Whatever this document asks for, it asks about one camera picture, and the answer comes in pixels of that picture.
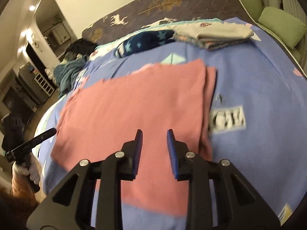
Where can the white gloved left hand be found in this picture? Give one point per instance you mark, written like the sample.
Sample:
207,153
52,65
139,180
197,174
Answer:
21,172

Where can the green pillow back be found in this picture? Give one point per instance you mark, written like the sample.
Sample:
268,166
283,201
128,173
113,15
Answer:
253,7

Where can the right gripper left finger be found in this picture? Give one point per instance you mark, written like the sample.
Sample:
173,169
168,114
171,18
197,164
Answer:
89,196

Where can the peach quilted sleeve forearm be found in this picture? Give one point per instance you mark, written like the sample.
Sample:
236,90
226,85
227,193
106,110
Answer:
21,190

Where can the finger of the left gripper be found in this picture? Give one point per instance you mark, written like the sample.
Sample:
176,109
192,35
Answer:
28,146

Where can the blue printed bed sheet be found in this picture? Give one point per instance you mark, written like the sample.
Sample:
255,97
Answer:
257,119

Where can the folded floral cloth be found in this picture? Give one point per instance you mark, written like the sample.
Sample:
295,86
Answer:
209,45

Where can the green pillow front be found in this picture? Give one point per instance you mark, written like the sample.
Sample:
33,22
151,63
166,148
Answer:
287,27

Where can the dark deer pattern headboard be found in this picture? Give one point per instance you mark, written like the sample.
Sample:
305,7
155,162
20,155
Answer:
142,14

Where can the white shelf rack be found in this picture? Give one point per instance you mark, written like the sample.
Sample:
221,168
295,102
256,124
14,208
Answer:
44,84

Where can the pink long sleeve shirt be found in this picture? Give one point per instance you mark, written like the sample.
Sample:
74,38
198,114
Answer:
97,120

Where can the black clothes pile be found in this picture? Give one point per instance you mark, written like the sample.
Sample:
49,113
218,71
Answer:
81,46

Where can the navy star fleece blanket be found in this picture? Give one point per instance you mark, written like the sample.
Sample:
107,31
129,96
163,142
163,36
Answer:
144,41

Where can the folded white grey garment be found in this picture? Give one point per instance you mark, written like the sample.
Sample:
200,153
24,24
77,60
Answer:
215,30

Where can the green pillow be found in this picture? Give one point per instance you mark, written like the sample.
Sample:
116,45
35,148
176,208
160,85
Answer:
287,27
253,7

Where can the teal blanket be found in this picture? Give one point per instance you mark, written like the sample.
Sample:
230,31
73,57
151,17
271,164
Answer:
66,74

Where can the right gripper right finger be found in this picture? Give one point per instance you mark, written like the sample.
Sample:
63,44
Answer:
219,196

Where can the white cat figurine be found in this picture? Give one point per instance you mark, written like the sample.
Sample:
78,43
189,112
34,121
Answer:
49,73

